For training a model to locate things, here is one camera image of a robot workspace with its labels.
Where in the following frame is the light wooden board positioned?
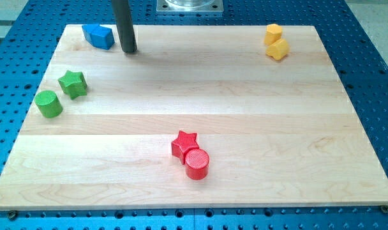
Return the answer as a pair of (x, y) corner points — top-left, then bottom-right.
(0, 24), (388, 210)

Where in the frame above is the red star block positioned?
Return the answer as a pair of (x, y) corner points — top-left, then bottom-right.
(171, 130), (199, 165)

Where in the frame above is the red cylinder block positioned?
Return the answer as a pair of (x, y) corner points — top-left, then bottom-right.
(185, 149), (209, 180)

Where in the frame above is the yellow heart block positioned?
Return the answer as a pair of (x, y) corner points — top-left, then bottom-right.
(265, 38), (290, 61)

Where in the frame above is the yellow pentagon block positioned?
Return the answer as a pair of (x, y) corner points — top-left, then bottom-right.
(264, 24), (283, 45)

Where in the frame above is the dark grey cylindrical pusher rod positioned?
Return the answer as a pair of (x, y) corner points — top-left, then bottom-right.
(112, 0), (137, 54)

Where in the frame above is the blue cube block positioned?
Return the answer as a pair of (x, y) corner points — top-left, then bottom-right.
(91, 26), (115, 50)

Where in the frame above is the green star block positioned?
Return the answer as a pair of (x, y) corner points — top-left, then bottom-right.
(58, 70), (87, 100)

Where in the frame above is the blue angular block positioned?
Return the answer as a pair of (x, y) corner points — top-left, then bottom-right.
(81, 24), (99, 45)

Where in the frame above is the green cylinder block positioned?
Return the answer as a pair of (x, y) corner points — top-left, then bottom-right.
(34, 90), (63, 118)

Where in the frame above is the blue perforated table plate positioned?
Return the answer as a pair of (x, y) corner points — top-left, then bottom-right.
(0, 1), (388, 229)

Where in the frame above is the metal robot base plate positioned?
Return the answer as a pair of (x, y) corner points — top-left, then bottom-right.
(156, 0), (224, 13)

